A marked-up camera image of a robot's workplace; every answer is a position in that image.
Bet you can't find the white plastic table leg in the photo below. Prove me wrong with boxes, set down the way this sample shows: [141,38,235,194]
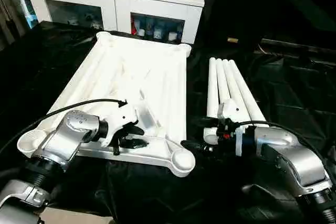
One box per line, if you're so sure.
[215,58,232,104]
[222,59,254,124]
[228,60,271,129]
[203,57,220,146]

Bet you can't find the white plastic table top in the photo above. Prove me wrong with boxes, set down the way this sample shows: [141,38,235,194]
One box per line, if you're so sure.
[17,31,196,178]

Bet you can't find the black mat cloth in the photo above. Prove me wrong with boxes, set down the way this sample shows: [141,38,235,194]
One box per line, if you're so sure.
[0,20,336,224]

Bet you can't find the white sideboard cabinet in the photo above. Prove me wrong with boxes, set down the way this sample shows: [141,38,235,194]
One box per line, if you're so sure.
[22,0,205,44]

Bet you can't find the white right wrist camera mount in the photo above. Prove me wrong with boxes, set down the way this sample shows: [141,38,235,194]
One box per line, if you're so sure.
[218,99,249,156]

